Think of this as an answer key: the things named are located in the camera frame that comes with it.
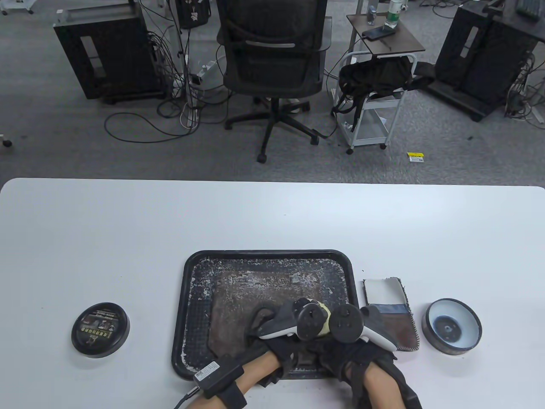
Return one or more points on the brown leather bag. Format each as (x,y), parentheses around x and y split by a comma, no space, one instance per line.
(238,306)

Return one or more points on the white grey cloth swatch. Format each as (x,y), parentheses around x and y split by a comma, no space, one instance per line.
(383,289)

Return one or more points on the clear bottle green label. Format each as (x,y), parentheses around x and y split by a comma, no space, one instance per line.
(394,15)

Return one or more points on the black smartphone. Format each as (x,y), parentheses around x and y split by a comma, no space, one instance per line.
(377,33)

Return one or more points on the person's right forearm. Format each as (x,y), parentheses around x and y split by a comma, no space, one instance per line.
(379,387)

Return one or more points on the white desk leg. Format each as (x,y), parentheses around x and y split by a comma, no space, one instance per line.
(181,51)

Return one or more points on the black pouch white print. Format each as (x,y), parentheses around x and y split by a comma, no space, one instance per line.
(191,12)

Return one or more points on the black white hand controller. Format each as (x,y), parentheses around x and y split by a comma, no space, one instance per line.
(281,326)
(345,324)

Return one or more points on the black wrist camera unit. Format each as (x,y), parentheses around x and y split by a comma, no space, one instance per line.
(217,375)

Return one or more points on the black mesh office chair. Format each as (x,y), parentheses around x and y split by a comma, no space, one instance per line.
(272,55)

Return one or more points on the person's left hand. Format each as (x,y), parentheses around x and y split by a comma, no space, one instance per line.
(289,349)

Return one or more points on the person's right hand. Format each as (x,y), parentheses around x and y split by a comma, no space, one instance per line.
(349,355)

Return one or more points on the person's left forearm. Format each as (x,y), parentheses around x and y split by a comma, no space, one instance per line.
(259,370)

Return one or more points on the black plastic tray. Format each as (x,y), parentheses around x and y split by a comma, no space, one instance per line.
(196,298)

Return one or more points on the yellow round sponge pad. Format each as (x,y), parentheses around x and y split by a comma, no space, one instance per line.
(324,317)

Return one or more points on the white wheeled base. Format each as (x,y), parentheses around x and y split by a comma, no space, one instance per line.
(17,5)

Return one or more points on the black caster wheel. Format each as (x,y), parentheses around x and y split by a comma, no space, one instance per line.
(6,142)

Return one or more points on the white rolling cart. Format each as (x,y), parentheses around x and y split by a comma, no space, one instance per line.
(374,128)

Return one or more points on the yellow black sticker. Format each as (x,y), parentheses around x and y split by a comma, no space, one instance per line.
(415,157)

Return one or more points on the black wheeled cabinet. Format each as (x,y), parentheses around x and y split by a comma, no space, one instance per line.
(481,55)
(115,55)

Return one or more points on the black round labelled tin lid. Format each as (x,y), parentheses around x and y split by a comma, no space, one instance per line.
(100,330)

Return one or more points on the small clear bottle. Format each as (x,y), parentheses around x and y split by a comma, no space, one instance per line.
(371,15)

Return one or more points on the black leather care cream tin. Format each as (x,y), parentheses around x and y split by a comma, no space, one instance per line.
(451,326)

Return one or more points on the white power strip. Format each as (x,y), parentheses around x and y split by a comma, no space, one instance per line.
(190,116)

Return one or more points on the black backpack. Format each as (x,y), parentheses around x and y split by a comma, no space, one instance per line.
(374,74)

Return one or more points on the brown side table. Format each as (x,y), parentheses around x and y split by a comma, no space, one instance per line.
(400,40)

